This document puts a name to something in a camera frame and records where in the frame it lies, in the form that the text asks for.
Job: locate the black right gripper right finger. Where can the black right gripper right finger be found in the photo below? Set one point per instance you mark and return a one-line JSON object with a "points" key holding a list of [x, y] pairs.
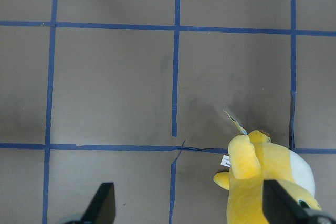
{"points": [[280, 207]]}

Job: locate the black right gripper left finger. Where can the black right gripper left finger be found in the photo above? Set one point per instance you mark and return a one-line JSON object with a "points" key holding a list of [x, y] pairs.
{"points": [[101, 209]]}

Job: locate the yellow plush toy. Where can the yellow plush toy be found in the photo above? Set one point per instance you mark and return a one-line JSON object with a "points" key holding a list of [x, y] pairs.
{"points": [[253, 159]]}

